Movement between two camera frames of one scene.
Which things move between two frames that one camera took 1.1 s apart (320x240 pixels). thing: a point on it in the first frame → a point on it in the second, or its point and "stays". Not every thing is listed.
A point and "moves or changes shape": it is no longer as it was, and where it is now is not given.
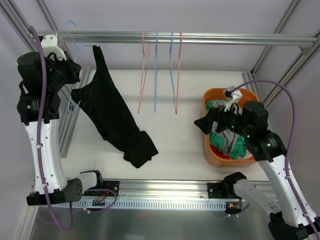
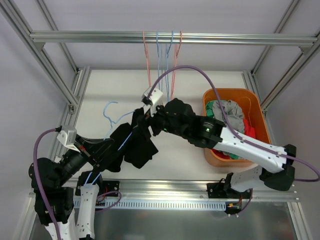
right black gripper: [211, 119] → [155, 120]
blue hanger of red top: [171, 41] → [166, 67]
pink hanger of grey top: [145, 56] moves or changes shape
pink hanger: [179, 67] → [177, 52]
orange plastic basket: [213, 159] stays
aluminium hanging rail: [187, 37] stays
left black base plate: [111, 185] stays
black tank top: [102, 101] moves or changes shape
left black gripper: [69, 69] → [91, 155]
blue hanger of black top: [77, 49] → [112, 121]
